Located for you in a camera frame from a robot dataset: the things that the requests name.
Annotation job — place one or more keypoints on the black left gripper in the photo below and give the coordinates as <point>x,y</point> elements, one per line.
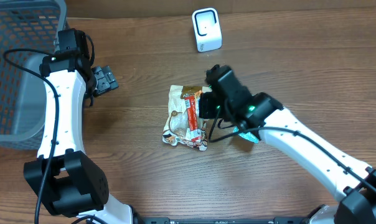
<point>104,80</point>

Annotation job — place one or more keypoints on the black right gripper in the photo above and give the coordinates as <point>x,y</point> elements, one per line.
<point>205,105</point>

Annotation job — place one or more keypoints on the red stick snack packet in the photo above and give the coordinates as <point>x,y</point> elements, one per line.
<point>195,132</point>

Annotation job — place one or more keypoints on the beige pet treat bag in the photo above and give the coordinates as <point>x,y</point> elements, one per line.
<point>176,129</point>

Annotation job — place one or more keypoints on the teal orange snack packet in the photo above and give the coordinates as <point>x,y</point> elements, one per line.
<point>249,137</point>

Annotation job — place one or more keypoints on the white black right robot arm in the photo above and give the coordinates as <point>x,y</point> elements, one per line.
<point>350,181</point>

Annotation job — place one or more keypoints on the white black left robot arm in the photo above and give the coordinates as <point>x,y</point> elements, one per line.
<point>66,181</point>

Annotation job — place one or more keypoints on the white barcode scanner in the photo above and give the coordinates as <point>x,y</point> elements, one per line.
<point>207,29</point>

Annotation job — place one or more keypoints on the grey plastic mesh basket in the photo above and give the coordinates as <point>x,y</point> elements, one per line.
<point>28,30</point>

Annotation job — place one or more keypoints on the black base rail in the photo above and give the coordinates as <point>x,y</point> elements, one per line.
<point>275,220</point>

